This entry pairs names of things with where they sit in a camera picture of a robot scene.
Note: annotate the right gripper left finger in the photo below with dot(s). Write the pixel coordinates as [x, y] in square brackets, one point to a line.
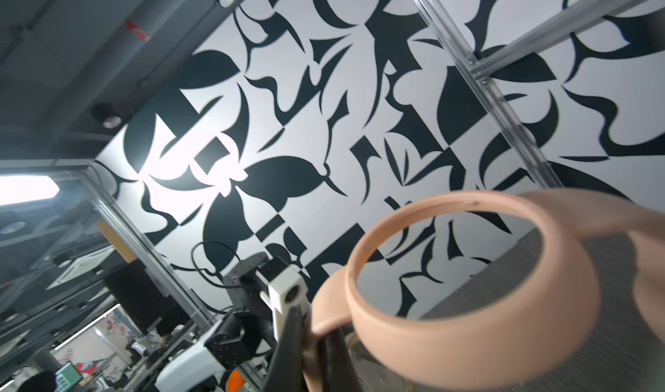
[285, 372]

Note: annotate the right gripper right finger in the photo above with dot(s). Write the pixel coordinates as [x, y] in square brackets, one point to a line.
[337, 371]

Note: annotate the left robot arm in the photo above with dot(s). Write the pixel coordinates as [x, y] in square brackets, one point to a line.
[232, 341]

